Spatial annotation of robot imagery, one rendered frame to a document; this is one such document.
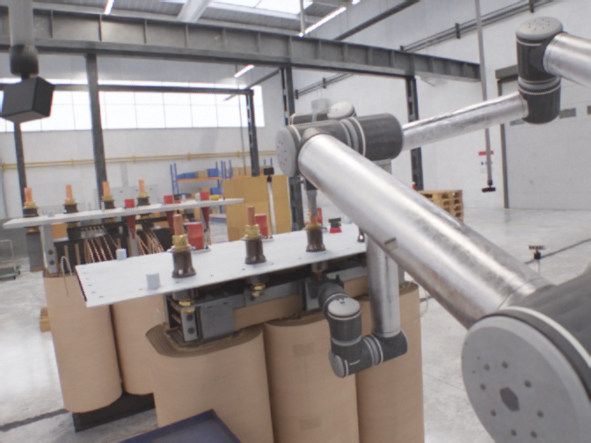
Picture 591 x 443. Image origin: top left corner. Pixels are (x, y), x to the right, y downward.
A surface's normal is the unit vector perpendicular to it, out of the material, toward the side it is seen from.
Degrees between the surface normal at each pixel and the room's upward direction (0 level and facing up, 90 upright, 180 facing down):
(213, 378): 90
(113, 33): 90
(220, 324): 90
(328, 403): 90
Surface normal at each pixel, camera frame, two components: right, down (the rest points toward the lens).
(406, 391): 0.54, 0.02
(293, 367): -0.07, 0.08
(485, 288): -0.69, -0.43
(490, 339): -0.94, 0.10
